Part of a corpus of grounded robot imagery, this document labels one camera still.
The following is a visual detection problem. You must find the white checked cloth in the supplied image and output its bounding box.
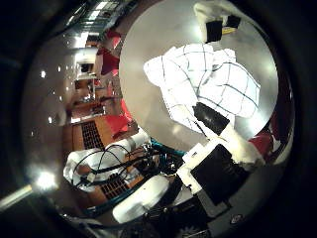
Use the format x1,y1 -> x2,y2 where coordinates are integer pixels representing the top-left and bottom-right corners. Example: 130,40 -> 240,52
143,43 -> 262,137

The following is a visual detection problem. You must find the red chair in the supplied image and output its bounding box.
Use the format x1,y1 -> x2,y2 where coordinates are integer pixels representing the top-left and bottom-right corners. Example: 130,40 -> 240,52
248,129 -> 275,157
105,29 -> 123,51
98,47 -> 121,77
104,98 -> 134,140

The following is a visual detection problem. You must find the black perforated floor grate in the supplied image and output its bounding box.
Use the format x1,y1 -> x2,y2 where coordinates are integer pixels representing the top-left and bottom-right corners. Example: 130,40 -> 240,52
98,173 -> 135,201
80,120 -> 106,151

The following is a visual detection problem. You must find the teal cable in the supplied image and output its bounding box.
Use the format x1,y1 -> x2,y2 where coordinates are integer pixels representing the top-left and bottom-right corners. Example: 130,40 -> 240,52
82,138 -> 186,218

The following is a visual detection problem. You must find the black cable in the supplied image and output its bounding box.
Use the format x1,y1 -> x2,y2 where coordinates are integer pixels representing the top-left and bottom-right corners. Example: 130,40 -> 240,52
70,143 -> 157,187

